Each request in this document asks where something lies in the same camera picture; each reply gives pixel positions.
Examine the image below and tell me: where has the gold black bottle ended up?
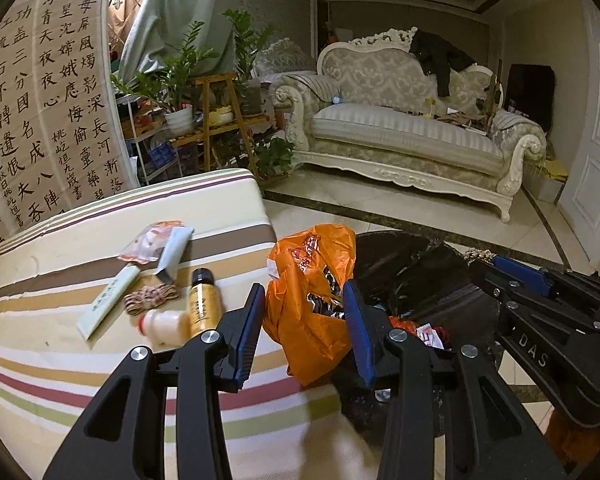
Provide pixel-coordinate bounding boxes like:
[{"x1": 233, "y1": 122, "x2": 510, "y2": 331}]
[{"x1": 188, "y1": 268, "x2": 223, "y2": 337}]

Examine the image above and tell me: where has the small white yogurt bottle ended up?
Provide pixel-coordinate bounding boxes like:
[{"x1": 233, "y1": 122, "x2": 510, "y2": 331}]
[{"x1": 137, "y1": 310, "x2": 190, "y2": 347}]

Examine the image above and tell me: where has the brown twine bundle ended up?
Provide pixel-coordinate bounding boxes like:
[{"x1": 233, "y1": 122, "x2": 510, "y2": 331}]
[{"x1": 123, "y1": 284, "x2": 180, "y2": 316}]

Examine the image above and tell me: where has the white snack wrapper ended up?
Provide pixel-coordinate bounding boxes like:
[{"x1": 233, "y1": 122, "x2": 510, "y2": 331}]
[{"x1": 416, "y1": 323, "x2": 444, "y2": 350}]

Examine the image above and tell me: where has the orange plastic bag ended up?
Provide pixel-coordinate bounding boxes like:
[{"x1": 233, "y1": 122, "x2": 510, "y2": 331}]
[{"x1": 263, "y1": 224, "x2": 356, "y2": 387}]

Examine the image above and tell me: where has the pink white wrapper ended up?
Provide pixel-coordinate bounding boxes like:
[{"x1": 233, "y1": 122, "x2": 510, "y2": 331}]
[{"x1": 118, "y1": 221, "x2": 183, "y2": 266}]

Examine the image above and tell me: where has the red plastic bag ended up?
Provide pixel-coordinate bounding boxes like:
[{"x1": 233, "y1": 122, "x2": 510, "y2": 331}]
[{"x1": 389, "y1": 316, "x2": 418, "y2": 336}]

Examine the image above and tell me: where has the teal white tube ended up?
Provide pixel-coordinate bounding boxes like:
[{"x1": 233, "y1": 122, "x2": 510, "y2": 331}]
[{"x1": 156, "y1": 226, "x2": 194, "y2": 285}]

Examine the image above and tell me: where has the black lined trash bin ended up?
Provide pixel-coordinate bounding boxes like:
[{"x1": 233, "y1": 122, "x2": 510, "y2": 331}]
[{"x1": 329, "y1": 228, "x2": 504, "y2": 441}]

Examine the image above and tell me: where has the white door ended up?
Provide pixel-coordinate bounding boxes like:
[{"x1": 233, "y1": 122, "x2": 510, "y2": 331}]
[{"x1": 559, "y1": 0, "x2": 600, "y2": 264}]

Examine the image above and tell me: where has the striped tablecloth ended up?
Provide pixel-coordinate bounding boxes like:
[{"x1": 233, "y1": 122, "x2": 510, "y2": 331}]
[{"x1": 0, "y1": 169, "x2": 378, "y2": 479}]

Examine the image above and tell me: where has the clutter on sofa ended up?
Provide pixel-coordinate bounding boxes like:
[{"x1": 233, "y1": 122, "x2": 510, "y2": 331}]
[{"x1": 422, "y1": 70, "x2": 502, "y2": 136}]

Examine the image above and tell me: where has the white metal shelf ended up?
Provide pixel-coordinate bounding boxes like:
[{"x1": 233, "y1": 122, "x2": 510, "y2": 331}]
[{"x1": 116, "y1": 96, "x2": 183, "y2": 185}]

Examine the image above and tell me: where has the small leafy floor plant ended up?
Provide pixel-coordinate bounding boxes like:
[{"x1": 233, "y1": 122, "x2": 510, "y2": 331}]
[{"x1": 254, "y1": 136, "x2": 294, "y2": 180}]

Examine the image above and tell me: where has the ornate white sofa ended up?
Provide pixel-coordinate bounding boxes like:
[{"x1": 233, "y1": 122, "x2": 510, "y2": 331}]
[{"x1": 266, "y1": 27, "x2": 546, "y2": 221}]

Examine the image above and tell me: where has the black jacket on sofa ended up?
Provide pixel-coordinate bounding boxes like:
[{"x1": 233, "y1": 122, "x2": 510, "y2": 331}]
[{"x1": 410, "y1": 29, "x2": 476, "y2": 98}]

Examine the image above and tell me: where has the wooden plant stand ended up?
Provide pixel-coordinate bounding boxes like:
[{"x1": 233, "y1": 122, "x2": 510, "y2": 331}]
[{"x1": 171, "y1": 73, "x2": 271, "y2": 178}]

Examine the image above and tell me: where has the potted plant white pot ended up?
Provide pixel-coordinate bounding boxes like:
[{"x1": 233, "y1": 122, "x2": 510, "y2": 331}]
[{"x1": 110, "y1": 21, "x2": 220, "y2": 138}]

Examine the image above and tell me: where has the tall green plant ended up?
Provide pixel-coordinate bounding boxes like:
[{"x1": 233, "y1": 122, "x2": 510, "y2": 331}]
[{"x1": 223, "y1": 9, "x2": 277, "y2": 116}]

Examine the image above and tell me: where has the grey green curtain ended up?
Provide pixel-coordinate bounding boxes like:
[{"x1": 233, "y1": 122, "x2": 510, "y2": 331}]
[{"x1": 118, "y1": 0, "x2": 238, "y2": 84}]

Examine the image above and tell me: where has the calligraphy wall scroll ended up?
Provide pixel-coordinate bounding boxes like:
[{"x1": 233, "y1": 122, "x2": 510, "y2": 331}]
[{"x1": 0, "y1": 0, "x2": 138, "y2": 246}]

